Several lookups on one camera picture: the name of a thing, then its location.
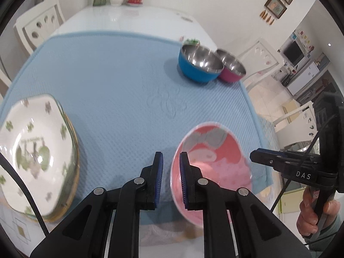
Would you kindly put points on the blue steel bowl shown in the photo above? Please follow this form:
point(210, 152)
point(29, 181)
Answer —
point(193, 71)

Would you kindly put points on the black television screen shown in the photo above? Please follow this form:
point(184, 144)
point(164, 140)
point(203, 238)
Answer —
point(293, 52)

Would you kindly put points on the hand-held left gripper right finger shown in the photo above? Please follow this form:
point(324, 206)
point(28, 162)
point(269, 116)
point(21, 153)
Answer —
point(184, 182)

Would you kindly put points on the person's right hand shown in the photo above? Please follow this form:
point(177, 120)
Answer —
point(306, 215)

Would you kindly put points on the pale yellow board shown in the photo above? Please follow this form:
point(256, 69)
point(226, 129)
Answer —
point(291, 200)

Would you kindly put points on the large blue floral plate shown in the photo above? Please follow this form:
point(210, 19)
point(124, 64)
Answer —
point(70, 196)

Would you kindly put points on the magenta steel bowl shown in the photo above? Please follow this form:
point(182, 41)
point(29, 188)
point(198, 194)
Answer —
point(228, 76)

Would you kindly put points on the white cabinet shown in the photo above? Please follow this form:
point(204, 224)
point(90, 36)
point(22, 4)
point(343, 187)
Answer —
point(306, 78)

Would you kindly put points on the pink ceramic bowl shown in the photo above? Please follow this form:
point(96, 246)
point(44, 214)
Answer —
point(223, 166)

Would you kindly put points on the person's right forearm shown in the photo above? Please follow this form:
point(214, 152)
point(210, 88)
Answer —
point(329, 231)

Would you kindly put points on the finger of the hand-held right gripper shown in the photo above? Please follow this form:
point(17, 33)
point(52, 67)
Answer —
point(268, 160)

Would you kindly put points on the hanging tassel wall ornament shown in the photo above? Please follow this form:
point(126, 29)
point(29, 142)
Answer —
point(267, 18)

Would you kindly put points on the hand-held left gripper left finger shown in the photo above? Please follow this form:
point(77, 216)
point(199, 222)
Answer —
point(158, 180)

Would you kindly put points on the light blue table mat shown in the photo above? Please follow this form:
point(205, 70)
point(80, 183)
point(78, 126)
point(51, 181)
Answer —
point(121, 86)

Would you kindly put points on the floral tablecloth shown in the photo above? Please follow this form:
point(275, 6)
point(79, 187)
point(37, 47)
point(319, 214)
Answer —
point(21, 229)

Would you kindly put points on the small green toy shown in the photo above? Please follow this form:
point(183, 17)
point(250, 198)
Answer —
point(191, 42)

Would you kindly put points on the white dining chair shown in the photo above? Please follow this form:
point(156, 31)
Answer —
point(258, 51)
point(295, 113)
point(27, 24)
point(4, 80)

